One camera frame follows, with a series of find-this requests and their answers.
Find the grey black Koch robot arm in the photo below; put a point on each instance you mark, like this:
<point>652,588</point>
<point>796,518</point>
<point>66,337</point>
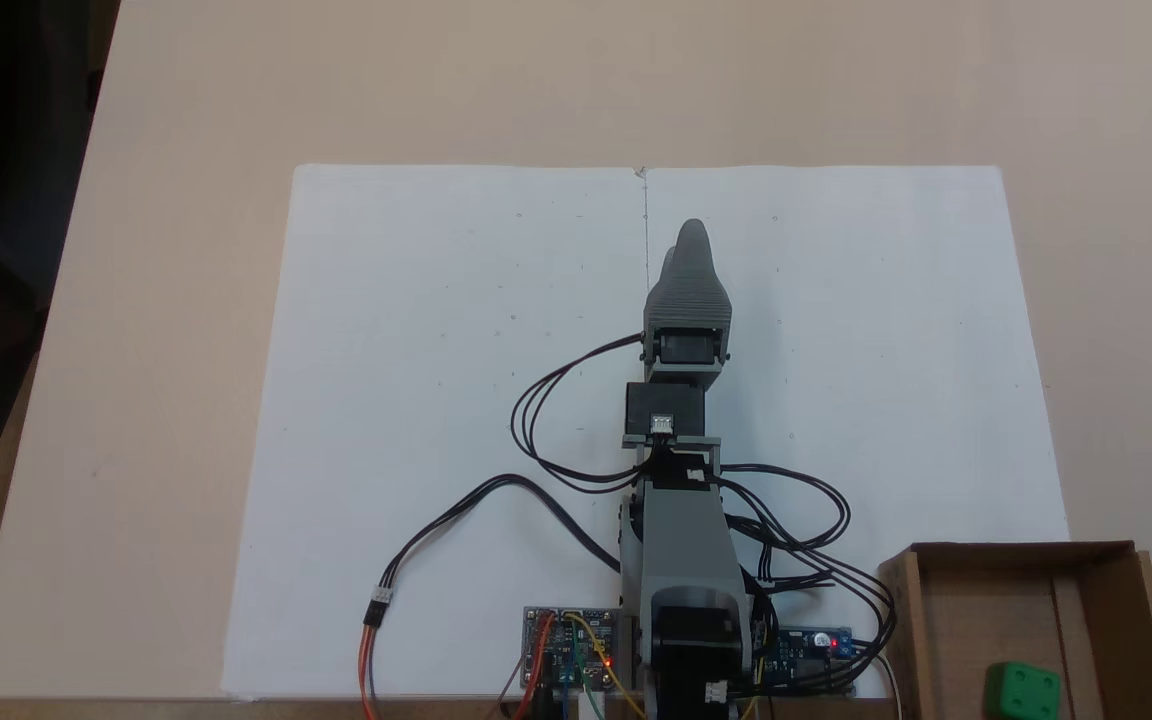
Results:
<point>686,540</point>

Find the blue circuit board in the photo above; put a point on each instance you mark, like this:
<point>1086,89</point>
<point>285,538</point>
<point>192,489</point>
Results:
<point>806,655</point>

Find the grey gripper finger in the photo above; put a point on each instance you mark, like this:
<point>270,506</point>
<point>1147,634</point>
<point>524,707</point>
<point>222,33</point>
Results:
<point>667,275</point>
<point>698,265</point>

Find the white paper sheet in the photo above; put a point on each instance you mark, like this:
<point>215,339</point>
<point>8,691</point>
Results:
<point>886,430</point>
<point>416,400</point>

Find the brown cardboard box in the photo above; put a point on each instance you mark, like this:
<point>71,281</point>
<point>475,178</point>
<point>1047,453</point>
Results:
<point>976,620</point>

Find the green dice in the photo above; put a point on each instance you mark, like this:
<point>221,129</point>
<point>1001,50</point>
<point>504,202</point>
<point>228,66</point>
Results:
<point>1021,692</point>

